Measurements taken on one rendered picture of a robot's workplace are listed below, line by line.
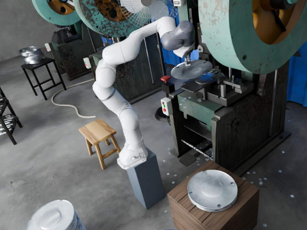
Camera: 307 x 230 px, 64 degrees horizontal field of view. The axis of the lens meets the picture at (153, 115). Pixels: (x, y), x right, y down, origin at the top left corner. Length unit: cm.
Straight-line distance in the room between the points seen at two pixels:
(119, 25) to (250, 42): 180
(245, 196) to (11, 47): 723
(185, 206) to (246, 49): 92
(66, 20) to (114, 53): 318
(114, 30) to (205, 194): 197
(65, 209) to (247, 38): 146
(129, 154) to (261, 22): 110
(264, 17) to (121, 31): 173
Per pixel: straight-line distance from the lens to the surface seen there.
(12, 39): 791
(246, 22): 127
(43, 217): 181
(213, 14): 123
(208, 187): 157
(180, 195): 159
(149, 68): 339
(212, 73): 194
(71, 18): 449
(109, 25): 281
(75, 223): 174
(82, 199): 228
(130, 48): 131
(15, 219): 247
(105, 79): 131
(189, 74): 182
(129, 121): 145
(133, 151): 165
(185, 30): 129
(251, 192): 161
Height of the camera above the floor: 158
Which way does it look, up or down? 32 degrees down
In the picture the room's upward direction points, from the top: 12 degrees counter-clockwise
